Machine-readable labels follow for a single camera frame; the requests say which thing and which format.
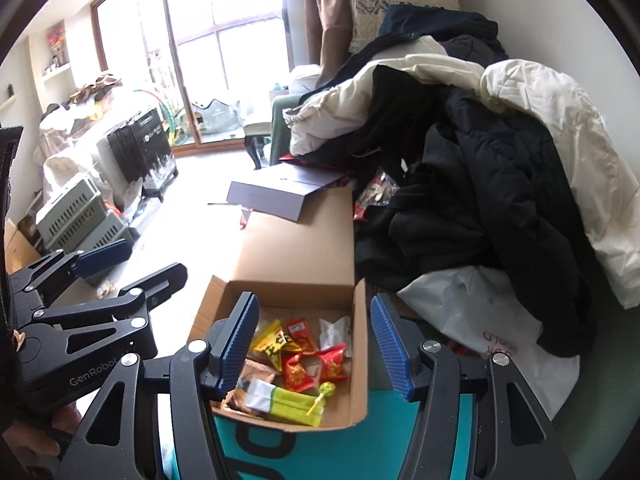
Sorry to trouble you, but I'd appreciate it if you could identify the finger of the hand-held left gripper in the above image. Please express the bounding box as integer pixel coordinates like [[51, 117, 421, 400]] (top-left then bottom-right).
[[17, 261, 189, 362], [7, 238, 134, 307]]

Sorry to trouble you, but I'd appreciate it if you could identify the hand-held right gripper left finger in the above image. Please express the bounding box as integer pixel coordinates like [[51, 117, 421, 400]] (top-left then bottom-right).
[[54, 290, 261, 480]]

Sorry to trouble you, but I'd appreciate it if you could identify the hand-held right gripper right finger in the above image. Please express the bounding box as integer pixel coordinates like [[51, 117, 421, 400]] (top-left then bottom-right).
[[369, 292, 576, 480]]

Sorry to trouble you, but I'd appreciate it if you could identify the yellow black patterned snack packet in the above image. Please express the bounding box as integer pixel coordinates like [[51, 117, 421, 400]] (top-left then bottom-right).
[[249, 319, 301, 368]]

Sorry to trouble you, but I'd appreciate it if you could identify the clear small plastic packet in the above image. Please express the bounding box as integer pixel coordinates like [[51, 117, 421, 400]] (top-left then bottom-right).
[[317, 316, 352, 351]]

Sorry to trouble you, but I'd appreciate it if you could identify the red snack packet with barcode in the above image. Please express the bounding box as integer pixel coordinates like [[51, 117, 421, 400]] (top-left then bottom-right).
[[285, 316, 321, 356]]

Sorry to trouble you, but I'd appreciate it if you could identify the yellow white snack packet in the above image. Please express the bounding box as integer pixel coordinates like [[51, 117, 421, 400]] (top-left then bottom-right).
[[245, 379, 326, 427]]

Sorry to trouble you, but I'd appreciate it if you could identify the yellow-green lollipop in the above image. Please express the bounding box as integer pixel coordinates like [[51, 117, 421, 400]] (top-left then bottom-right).
[[306, 381, 337, 416]]

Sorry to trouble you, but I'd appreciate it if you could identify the cardboard box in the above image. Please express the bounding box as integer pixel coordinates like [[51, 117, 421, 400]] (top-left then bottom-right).
[[187, 187, 371, 433]]

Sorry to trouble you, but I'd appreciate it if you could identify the clear bag of red snacks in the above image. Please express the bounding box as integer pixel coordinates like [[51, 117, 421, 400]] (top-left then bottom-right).
[[354, 166, 401, 222]]

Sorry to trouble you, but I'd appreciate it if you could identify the person's left hand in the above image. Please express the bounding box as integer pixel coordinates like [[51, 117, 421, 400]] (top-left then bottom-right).
[[0, 402, 83, 468]]

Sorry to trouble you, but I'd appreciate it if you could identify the grey-green slotted crate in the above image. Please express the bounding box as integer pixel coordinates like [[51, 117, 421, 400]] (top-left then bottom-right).
[[47, 210, 133, 256], [35, 172, 108, 241]]

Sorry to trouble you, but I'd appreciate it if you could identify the brown cardboard carton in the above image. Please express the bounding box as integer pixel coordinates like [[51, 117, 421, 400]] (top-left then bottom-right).
[[4, 217, 41, 273]]

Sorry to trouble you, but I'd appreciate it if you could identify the white plastic shopping bag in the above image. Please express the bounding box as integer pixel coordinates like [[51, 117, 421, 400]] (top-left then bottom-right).
[[397, 265, 581, 421]]

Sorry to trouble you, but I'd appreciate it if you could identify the white dust sheet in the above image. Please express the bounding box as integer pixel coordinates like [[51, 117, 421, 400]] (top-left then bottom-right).
[[37, 85, 151, 201]]

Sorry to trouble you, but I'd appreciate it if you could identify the black ribbed case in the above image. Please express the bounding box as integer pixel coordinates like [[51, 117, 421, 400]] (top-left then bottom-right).
[[106, 108, 179, 193]]

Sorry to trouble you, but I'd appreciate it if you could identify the lavender flat box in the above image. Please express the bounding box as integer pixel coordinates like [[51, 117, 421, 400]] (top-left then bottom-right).
[[226, 166, 351, 223]]

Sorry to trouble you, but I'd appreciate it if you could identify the green hoop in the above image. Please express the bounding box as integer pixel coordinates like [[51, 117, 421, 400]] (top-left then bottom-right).
[[132, 87, 182, 147]]

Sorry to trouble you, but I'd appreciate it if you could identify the grey storage bag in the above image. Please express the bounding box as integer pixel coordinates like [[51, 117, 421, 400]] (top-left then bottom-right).
[[192, 99, 243, 136]]

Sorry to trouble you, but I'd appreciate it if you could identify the brown cloth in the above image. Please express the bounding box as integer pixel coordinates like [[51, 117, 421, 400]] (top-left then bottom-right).
[[70, 74, 123, 106]]

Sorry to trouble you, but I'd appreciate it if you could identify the white cushioned stool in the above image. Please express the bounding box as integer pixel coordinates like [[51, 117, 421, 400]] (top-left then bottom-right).
[[244, 121, 273, 171]]

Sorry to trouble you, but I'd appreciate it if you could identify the red paper bag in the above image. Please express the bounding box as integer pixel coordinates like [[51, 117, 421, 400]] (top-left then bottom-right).
[[278, 154, 346, 168]]

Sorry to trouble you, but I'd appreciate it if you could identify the glass balcony door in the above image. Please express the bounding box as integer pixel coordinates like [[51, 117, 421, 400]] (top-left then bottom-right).
[[90, 0, 301, 148]]

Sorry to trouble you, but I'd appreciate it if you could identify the cream down jacket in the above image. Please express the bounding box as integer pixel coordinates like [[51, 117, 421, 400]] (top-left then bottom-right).
[[282, 35, 640, 311]]

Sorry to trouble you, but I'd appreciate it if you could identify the brown curtain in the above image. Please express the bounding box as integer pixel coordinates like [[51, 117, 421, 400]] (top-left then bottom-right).
[[298, 0, 353, 68]]

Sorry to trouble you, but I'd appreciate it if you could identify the navy blue garment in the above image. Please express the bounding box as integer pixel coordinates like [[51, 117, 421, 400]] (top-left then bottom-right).
[[377, 4, 508, 61]]

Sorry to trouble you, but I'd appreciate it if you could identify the cream lace cushion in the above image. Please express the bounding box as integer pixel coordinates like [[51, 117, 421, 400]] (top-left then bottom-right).
[[341, 0, 463, 53]]

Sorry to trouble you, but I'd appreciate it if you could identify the white wall shelf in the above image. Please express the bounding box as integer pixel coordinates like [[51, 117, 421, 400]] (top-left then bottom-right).
[[27, 20, 76, 92]]

